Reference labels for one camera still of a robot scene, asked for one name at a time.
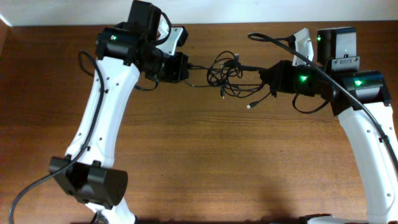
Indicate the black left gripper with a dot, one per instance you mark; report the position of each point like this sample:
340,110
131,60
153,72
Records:
179,66

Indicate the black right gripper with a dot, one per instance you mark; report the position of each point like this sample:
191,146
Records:
283,81

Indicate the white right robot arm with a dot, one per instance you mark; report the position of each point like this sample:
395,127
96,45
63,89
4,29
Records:
360,99

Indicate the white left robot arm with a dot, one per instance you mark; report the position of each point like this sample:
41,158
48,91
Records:
146,44

